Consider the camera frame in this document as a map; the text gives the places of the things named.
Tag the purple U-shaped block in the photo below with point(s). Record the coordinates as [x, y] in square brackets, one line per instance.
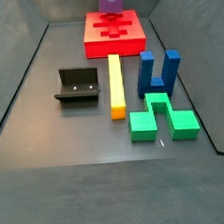
[110, 6]

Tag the yellow long bar block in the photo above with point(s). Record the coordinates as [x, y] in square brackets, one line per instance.
[118, 100]

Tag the blue U-shaped block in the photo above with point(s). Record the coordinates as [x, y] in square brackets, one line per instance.
[163, 84]

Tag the black angled fixture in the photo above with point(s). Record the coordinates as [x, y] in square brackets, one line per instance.
[78, 83]

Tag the green zigzag block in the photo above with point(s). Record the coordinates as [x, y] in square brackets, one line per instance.
[183, 125]

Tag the red board with slots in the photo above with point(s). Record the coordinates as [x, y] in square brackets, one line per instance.
[113, 33]

